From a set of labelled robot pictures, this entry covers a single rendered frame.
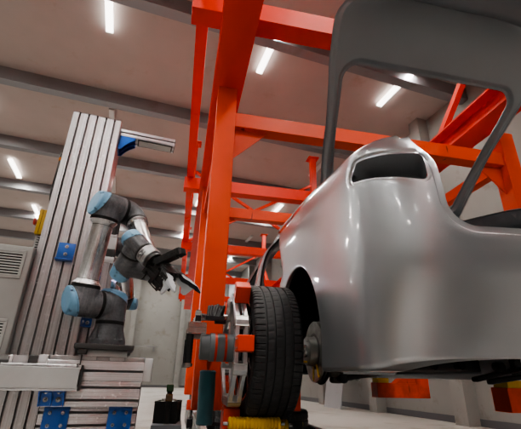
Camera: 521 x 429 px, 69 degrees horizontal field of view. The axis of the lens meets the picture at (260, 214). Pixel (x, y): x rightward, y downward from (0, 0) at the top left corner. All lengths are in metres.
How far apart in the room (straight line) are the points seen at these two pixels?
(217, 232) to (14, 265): 1.30
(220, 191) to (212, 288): 0.74
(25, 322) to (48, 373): 0.43
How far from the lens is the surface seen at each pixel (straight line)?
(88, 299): 1.71
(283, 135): 3.29
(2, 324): 1.95
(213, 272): 2.63
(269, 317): 1.85
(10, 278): 1.98
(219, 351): 2.04
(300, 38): 3.37
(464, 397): 8.23
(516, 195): 4.14
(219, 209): 2.79
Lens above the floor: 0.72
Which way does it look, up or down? 23 degrees up
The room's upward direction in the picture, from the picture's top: 1 degrees clockwise
